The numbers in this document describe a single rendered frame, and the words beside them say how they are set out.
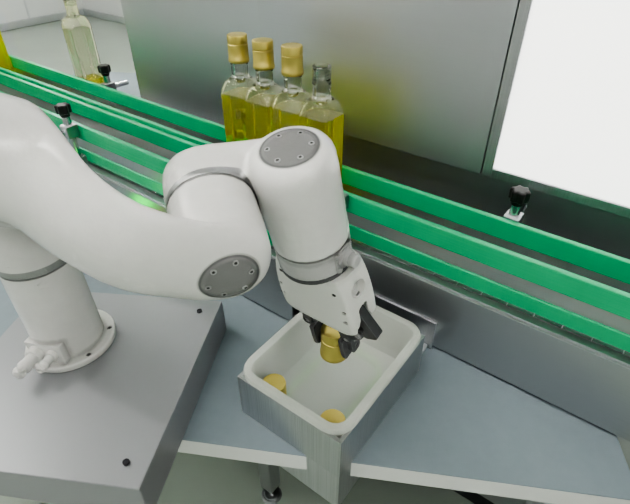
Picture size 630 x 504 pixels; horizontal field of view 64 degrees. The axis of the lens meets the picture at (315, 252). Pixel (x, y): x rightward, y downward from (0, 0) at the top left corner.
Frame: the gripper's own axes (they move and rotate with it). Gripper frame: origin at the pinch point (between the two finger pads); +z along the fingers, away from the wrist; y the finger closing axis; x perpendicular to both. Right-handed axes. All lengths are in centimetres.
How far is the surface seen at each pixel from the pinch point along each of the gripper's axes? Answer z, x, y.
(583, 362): 11.6, -17.9, -26.0
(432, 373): 20.5, -10.6, -8.1
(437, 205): 4.5, -29.5, 0.9
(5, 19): 140, -213, 609
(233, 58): -14, -30, 38
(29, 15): 148, -239, 609
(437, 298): 11.6, -18.0, -5.0
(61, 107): -6, -13, 73
